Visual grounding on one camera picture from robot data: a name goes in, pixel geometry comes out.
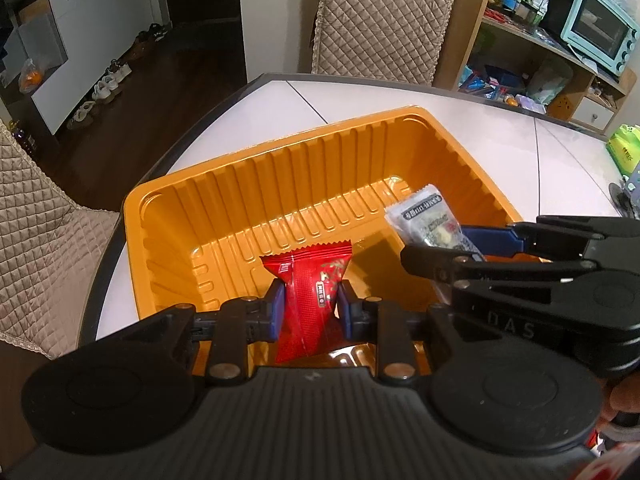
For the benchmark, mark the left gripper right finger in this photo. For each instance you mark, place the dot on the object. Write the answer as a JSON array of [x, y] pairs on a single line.
[[393, 331]]

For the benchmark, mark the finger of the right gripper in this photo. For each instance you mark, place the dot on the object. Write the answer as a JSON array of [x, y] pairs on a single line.
[[445, 265], [548, 239]]

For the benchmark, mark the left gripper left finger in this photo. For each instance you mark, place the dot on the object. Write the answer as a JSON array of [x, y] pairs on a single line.
[[214, 343]]

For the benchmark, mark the grey clear snack packet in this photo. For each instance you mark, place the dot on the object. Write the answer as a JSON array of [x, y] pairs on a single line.
[[425, 219]]

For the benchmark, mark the red snack packet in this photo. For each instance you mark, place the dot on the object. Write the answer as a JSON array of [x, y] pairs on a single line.
[[311, 275]]

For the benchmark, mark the right hand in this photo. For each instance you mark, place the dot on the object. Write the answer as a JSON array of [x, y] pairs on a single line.
[[619, 396]]

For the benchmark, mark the black phone stand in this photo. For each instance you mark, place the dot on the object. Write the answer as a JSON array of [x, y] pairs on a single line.
[[626, 195]]

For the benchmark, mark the orange plastic tray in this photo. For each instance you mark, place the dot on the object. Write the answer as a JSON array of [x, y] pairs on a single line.
[[198, 236]]

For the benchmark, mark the green snack bag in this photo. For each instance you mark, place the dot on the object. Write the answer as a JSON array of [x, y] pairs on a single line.
[[624, 148]]

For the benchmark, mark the quilted beige chair left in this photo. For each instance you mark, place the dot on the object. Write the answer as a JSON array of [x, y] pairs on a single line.
[[51, 248]]

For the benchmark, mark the quilted beige chair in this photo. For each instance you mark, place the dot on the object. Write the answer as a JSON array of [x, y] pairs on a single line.
[[391, 40], [51, 248]]

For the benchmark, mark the wooden shelf unit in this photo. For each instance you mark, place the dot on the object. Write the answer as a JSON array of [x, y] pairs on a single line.
[[591, 100]]

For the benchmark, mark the mint toaster oven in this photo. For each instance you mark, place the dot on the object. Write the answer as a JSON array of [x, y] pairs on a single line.
[[602, 30]]

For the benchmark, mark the quilted beige chair back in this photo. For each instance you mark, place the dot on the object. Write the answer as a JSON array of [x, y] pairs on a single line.
[[391, 40]]

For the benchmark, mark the row of shoes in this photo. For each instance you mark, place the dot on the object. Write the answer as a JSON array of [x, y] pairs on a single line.
[[109, 86]]

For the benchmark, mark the white cabinet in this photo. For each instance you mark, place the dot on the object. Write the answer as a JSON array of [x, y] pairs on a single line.
[[53, 52]]

